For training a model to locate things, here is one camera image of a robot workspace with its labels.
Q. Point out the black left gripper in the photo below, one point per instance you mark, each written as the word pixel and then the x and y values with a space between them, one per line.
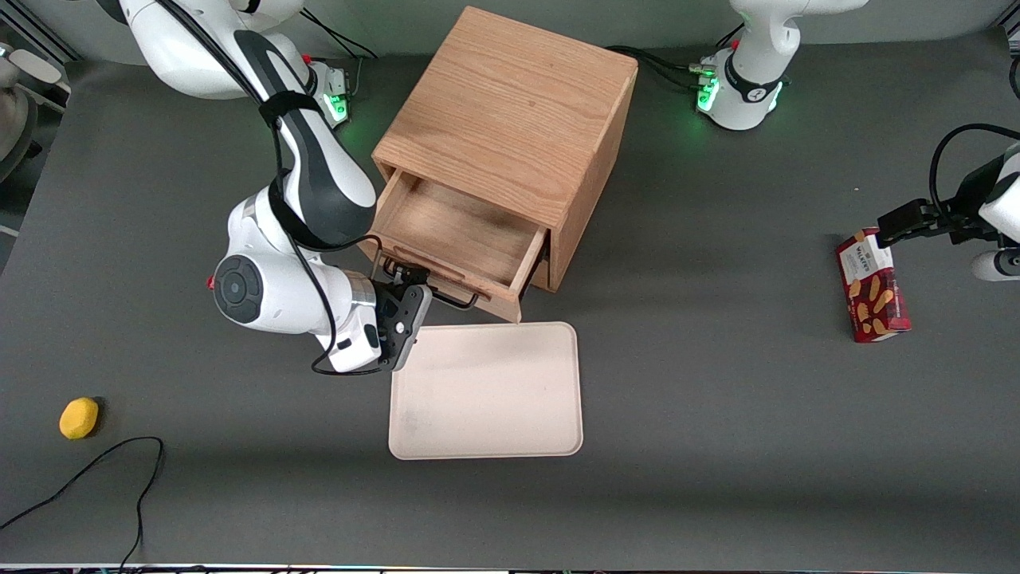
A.
pixel 950 222

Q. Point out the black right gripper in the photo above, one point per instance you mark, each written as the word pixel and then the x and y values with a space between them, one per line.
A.
pixel 388 293

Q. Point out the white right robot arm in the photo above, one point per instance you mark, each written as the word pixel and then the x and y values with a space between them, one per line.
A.
pixel 263 295

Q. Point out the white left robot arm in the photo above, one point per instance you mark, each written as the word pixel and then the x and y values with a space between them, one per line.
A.
pixel 753 80

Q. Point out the wooden oak drawer cabinet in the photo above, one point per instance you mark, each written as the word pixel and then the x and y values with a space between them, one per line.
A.
pixel 510 104

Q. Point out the red shortbread cookie box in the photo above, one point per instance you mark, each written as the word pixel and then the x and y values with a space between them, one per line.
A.
pixel 875 295

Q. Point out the cream plastic tray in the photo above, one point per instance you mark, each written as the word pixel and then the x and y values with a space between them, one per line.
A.
pixel 486 391

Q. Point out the yellow lemon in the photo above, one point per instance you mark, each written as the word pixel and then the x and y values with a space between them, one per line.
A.
pixel 79 418

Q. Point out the white oval pad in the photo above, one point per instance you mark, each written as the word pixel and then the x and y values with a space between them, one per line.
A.
pixel 36 66

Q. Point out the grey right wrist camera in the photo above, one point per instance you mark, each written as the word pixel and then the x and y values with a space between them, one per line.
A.
pixel 355 347

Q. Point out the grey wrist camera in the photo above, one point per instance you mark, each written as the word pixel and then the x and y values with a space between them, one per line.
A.
pixel 355 347
pixel 996 265

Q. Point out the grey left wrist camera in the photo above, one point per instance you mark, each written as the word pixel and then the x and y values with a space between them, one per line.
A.
pixel 996 265

